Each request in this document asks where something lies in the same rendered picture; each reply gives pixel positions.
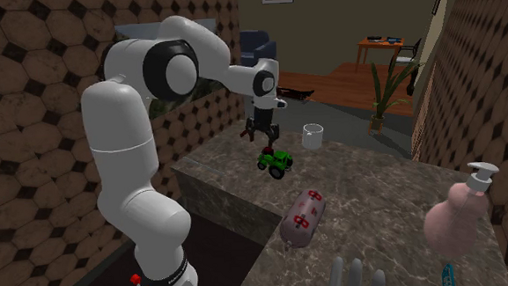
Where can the blue armchair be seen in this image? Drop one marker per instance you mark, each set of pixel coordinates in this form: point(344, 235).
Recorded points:
point(254, 48)

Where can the wooden table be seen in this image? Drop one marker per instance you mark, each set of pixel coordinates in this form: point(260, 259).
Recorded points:
point(378, 46)

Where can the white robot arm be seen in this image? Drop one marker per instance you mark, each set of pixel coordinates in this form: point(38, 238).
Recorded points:
point(122, 165)

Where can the white cup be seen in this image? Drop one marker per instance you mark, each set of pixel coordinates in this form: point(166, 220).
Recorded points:
point(312, 136)

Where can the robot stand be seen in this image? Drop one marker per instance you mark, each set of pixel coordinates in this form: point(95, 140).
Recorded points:
point(225, 264)

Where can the black desk chair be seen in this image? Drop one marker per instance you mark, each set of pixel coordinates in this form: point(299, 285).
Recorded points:
point(407, 58)

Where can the pink sausage with red labels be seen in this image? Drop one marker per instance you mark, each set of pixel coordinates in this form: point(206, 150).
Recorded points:
point(302, 217)

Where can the grey rounded prongs object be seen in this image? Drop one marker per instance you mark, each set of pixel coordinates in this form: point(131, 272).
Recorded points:
point(356, 277)

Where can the pink soap pump bottle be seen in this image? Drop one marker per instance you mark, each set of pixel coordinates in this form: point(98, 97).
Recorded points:
point(453, 224)

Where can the teal tube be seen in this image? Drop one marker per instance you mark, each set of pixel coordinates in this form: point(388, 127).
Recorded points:
point(448, 276)

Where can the green toy tractor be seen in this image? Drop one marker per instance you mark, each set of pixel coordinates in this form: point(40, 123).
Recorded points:
point(276, 161)

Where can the potted green plant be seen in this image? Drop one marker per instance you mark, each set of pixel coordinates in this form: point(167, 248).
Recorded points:
point(385, 94)

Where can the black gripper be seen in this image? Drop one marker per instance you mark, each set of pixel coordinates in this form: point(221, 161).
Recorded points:
point(263, 117)

